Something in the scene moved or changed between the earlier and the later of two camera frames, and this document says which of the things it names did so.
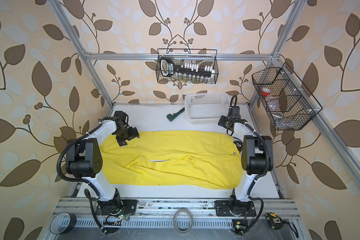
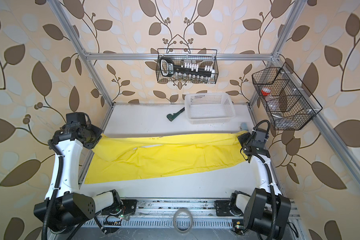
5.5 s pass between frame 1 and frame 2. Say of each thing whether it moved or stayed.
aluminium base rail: stayed
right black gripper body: moved
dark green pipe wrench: stayed
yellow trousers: moved
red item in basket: stayed
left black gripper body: moved
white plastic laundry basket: stayed
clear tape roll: stayed
